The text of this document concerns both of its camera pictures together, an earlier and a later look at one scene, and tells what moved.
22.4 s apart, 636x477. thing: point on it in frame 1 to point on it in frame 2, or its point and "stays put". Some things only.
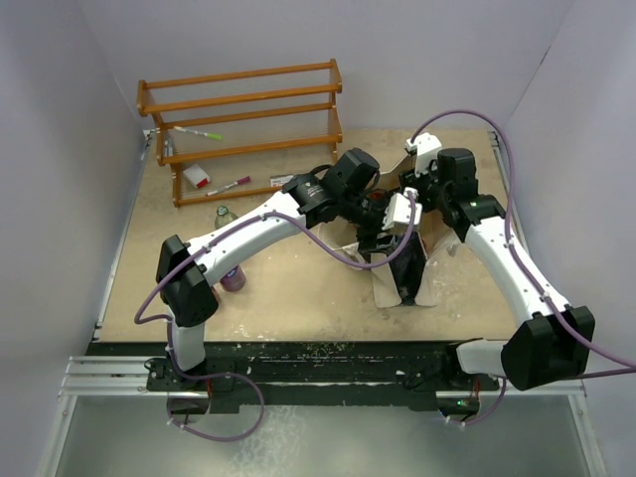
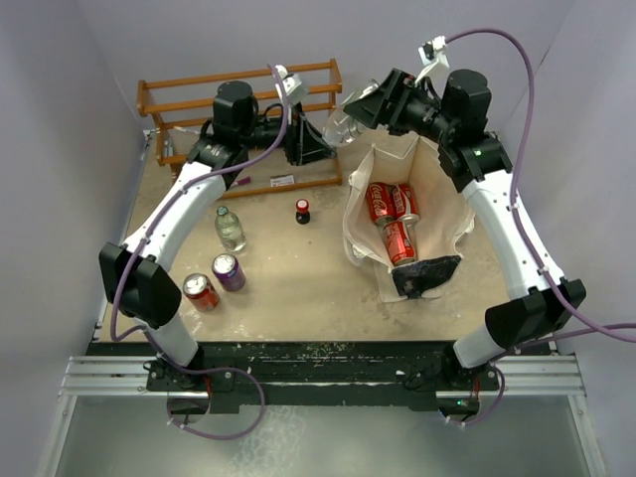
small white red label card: [279, 180] stays put
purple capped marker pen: [241, 180] stays put
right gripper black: [409, 177] to [397, 91]
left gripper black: [367, 238] to [303, 143]
